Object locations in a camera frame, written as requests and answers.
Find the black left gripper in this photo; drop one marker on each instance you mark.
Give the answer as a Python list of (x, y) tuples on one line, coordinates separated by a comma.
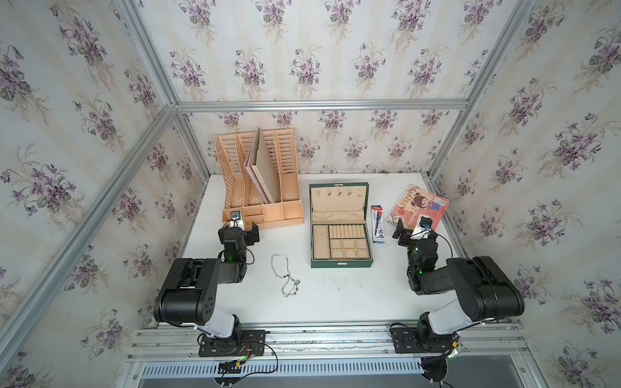
[(241, 232)]

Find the green jewelry box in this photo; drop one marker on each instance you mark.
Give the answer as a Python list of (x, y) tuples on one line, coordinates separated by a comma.
[(340, 237)]

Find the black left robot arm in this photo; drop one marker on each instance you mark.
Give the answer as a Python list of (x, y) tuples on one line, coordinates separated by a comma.
[(187, 298)]

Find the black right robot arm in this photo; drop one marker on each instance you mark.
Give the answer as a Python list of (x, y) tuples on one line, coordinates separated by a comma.
[(483, 291)]

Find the small blue white box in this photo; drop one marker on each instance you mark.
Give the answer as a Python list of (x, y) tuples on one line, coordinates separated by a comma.
[(378, 224)]

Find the pink cartoon spiral notebook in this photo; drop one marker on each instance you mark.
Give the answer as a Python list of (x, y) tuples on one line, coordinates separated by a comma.
[(414, 202)]

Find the peach plastic file organizer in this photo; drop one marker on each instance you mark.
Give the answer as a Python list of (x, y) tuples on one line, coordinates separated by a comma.
[(232, 150)]

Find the beige folder in organizer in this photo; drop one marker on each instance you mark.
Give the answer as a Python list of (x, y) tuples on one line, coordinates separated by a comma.
[(263, 173)]

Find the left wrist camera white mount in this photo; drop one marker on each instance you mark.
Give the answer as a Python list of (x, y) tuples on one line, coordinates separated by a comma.
[(235, 218)]

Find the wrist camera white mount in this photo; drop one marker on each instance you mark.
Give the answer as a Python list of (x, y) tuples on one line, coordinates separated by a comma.
[(235, 218), (423, 226)]

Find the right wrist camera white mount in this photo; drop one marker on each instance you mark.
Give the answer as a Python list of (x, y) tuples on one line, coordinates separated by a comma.
[(423, 226)]

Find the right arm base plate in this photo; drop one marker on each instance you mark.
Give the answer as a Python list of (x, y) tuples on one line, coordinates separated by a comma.
[(409, 340)]

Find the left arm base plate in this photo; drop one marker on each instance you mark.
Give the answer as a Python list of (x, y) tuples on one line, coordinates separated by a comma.
[(248, 343)]

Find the aluminium front rail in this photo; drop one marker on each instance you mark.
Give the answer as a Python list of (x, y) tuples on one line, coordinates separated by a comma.
[(324, 340)]

